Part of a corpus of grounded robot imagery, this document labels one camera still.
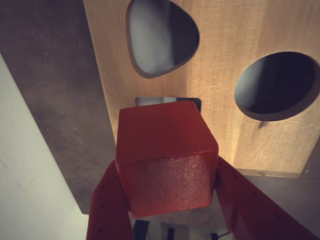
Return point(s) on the wooden shape sorter box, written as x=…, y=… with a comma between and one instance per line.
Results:
x=225, y=62

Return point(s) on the red cube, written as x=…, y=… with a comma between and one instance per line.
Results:
x=162, y=160

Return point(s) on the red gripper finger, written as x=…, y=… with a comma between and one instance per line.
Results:
x=257, y=212
x=107, y=210

